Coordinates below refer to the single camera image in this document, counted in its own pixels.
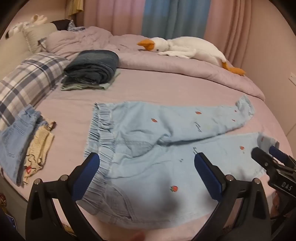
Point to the dark clothing pile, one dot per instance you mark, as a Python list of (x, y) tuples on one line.
[(62, 24)]

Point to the plaid pillow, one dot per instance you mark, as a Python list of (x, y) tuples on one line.
[(25, 78)]

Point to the white goose plush toy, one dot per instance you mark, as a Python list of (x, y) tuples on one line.
[(196, 48)]

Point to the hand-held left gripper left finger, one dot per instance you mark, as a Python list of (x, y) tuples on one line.
[(86, 172)]

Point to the small blue denim pants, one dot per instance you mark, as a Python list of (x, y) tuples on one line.
[(16, 139)]

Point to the blue curtain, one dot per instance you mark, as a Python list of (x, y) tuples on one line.
[(175, 18)]

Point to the folded dark blue jeans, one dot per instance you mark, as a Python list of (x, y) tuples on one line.
[(92, 64)]

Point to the lilac quilt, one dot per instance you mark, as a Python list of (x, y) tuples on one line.
[(161, 62)]

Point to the folded pale green cloth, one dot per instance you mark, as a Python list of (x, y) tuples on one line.
[(97, 87)]

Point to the beige pillow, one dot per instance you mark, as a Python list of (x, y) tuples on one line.
[(34, 37)]

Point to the cream knitted garment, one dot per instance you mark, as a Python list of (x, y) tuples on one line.
[(41, 143)]

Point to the light blue pants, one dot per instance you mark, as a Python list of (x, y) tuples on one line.
[(143, 162)]

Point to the yellow cloth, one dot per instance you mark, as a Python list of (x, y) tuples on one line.
[(75, 8)]

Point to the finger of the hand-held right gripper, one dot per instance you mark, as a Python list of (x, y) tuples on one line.
[(262, 157), (278, 153)]

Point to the white wall power strip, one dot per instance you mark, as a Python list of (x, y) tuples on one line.
[(293, 77)]

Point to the pink bed sheet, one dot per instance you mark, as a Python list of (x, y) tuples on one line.
[(76, 109)]

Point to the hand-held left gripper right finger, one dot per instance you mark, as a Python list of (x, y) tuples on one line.
[(208, 176)]

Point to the pink curtain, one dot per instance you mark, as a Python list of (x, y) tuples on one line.
[(229, 23), (113, 16)]

